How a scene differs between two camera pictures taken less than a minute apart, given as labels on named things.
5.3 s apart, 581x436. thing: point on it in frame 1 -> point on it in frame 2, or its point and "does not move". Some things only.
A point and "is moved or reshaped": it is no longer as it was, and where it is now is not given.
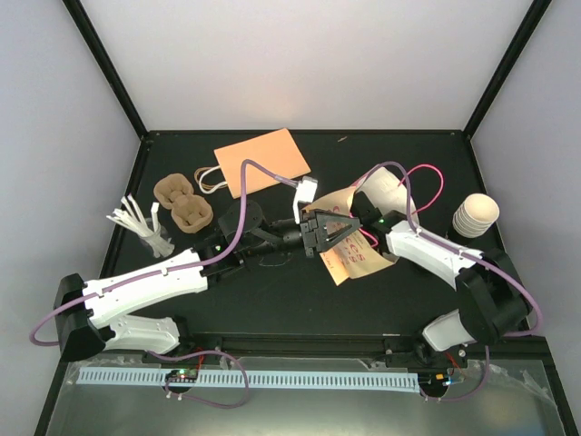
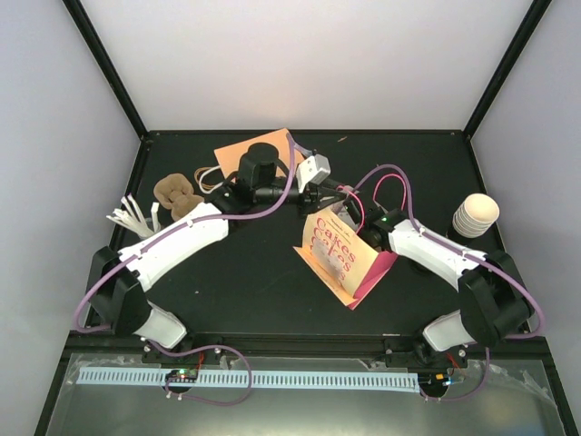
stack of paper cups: [476, 216] does not move
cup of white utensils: [132, 217] does not move
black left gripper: [311, 239] -> [312, 193]
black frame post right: [507, 69] does not move
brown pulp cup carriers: [190, 213] does not move
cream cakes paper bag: [358, 252] is moved or reshaped
